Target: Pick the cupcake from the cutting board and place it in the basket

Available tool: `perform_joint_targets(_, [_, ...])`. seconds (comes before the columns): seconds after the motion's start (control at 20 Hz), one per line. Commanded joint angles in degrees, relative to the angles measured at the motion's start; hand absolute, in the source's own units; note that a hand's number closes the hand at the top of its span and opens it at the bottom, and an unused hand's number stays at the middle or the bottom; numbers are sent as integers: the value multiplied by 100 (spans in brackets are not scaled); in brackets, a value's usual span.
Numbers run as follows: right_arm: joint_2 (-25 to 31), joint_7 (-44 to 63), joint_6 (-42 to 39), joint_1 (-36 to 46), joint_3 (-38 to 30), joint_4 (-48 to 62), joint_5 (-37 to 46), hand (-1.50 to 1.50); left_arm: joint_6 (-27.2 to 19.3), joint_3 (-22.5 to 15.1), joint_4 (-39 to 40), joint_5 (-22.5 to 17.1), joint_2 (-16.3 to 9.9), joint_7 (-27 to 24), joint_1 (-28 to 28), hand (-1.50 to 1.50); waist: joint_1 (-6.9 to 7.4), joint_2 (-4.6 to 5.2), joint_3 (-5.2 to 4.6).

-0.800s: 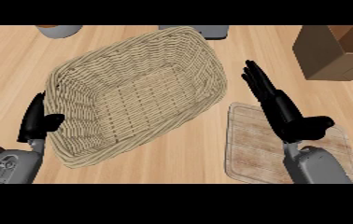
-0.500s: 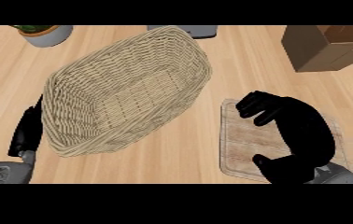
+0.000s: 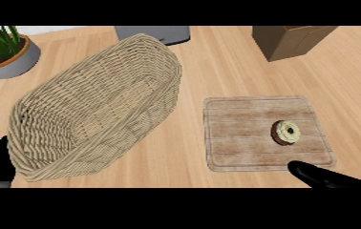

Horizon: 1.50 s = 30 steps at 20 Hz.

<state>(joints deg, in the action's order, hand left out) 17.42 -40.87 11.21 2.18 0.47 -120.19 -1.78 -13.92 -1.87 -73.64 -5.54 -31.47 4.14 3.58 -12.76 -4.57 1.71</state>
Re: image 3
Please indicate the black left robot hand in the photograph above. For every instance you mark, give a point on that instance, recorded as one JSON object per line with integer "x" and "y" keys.
{"x": 5, "y": 162}

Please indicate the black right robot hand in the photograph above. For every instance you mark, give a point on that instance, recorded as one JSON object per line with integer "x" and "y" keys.
{"x": 324, "y": 177}

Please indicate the chocolate cupcake with cream frosting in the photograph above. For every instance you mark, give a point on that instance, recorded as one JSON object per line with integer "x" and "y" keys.
{"x": 286, "y": 132}

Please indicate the wooden cutting board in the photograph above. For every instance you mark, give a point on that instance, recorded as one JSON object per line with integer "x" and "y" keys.
{"x": 245, "y": 143}

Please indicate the beige wicker basket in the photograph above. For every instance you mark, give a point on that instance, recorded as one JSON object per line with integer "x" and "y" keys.
{"x": 98, "y": 105}

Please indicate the grey plant pot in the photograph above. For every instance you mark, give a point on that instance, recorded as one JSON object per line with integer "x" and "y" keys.
{"x": 18, "y": 59}

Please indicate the green plant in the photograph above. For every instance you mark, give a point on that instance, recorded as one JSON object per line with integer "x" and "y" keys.
{"x": 9, "y": 40}

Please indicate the brown wooden box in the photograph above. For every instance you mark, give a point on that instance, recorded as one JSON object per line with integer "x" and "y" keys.
{"x": 292, "y": 42}

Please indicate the grey appliance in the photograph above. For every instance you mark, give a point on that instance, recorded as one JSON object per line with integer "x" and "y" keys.
{"x": 156, "y": 34}

